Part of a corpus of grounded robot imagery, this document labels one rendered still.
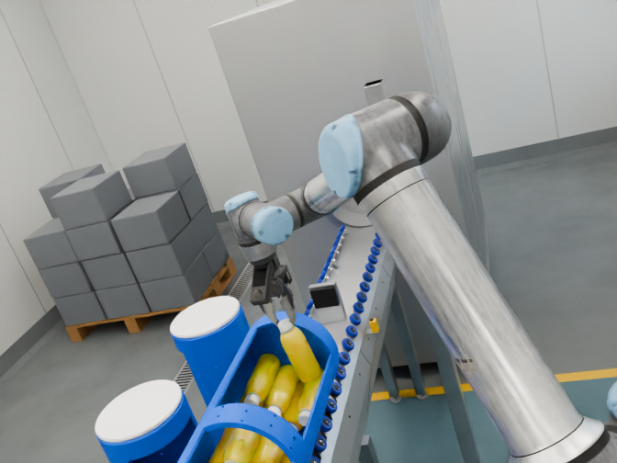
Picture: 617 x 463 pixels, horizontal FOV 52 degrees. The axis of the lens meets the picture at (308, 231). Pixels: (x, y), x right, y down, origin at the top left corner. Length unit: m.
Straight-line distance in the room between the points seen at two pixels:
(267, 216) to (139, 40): 5.18
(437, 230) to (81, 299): 4.48
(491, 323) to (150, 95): 5.89
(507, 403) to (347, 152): 0.42
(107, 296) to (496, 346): 4.36
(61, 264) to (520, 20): 4.18
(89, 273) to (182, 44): 2.45
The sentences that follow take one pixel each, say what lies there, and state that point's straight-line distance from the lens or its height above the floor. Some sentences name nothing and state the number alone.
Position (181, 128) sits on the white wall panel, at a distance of 6.57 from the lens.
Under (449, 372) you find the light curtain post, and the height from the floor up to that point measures 0.56.
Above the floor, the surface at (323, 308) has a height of 0.99.
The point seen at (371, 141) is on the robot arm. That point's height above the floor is 1.83.
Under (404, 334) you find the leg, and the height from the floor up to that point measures 0.40.
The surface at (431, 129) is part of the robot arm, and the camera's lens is 1.01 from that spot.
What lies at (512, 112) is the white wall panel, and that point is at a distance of 5.98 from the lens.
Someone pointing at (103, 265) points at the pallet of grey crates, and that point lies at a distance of 4.98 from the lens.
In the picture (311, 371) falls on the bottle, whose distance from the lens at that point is 1.77.
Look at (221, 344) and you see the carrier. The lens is 2.37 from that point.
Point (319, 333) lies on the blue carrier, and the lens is 1.80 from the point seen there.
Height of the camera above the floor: 2.07
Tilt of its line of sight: 21 degrees down
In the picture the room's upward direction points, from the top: 18 degrees counter-clockwise
